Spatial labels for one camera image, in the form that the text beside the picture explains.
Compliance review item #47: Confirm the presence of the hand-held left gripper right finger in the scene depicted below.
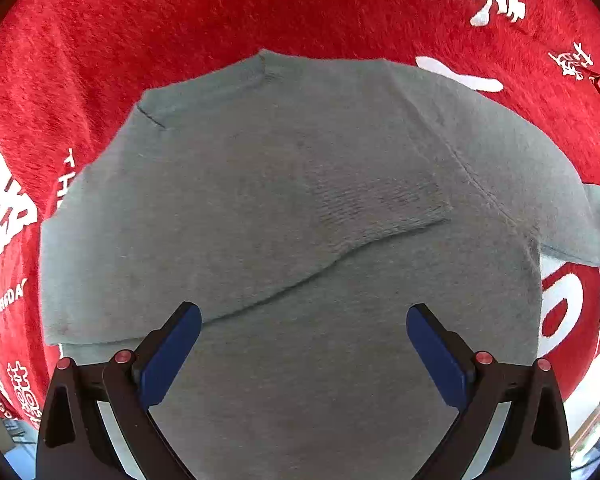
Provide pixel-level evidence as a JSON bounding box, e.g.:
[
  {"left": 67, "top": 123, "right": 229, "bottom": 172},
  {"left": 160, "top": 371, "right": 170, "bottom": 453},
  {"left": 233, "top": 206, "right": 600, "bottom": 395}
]
[{"left": 406, "top": 303, "right": 572, "bottom": 480}]

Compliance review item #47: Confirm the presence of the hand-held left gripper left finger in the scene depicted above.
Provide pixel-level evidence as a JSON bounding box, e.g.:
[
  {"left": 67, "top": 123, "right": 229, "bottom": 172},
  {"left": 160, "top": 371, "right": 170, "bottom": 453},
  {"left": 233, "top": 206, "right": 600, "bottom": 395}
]
[{"left": 36, "top": 301, "right": 203, "bottom": 480}]

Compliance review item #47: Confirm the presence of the grey knitted sweater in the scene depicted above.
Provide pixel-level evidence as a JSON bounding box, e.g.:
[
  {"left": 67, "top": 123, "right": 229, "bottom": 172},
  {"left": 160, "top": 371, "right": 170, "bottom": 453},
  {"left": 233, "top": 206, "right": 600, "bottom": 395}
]
[{"left": 39, "top": 49, "right": 600, "bottom": 480}]

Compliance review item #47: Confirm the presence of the red printed blanket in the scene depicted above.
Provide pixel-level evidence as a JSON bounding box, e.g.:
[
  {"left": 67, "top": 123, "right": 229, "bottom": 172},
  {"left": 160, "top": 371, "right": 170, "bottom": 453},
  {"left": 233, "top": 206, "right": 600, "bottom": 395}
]
[{"left": 0, "top": 0, "right": 600, "bottom": 431}]

